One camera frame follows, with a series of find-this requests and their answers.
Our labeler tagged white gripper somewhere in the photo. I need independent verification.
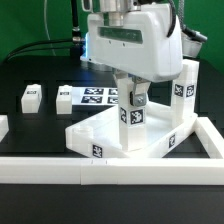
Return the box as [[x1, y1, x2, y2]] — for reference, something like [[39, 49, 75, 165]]
[[88, 4, 182, 107]]

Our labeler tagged white desk top tray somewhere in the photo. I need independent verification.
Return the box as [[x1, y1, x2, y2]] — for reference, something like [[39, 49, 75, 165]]
[[65, 102, 198, 158]]

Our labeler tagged fiducial marker sheet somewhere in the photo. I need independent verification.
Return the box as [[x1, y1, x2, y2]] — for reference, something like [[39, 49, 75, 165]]
[[72, 87, 118, 105]]

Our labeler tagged white right fence bar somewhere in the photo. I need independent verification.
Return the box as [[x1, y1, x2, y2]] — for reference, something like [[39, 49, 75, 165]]
[[195, 117, 224, 159]]

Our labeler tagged white left fence block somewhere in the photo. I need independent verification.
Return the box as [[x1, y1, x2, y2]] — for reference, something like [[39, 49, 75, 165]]
[[0, 115, 9, 142]]

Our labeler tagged black thick cable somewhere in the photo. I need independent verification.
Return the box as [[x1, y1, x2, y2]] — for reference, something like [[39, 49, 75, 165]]
[[3, 0, 86, 63]]

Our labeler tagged thin white cable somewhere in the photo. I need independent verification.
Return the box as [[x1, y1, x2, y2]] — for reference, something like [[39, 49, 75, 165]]
[[43, 0, 57, 57]]

